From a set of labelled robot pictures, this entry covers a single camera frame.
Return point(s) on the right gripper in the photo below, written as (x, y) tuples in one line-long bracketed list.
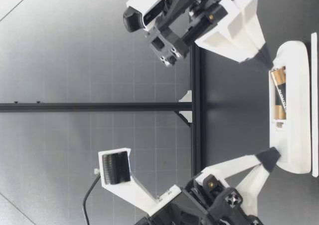
[(184, 10)]

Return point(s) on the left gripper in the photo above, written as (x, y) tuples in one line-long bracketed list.
[(199, 205)]

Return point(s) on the copper and black battery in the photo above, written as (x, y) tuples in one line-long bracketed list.
[(279, 112), (281, 95)]

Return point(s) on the white remote control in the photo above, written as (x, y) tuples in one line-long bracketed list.
[(299, 110)]

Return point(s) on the white frame corner bracket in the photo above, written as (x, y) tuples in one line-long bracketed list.
[(187, 97), (187, 116)]

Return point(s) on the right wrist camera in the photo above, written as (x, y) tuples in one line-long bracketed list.
[(147, 3)]

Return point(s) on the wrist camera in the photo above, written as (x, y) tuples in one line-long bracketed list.
[(147, 3), (139, 192)]

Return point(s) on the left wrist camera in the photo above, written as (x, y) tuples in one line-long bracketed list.
[(139, 192)]

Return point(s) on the black frame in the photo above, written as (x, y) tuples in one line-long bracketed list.
[(99, 107)]

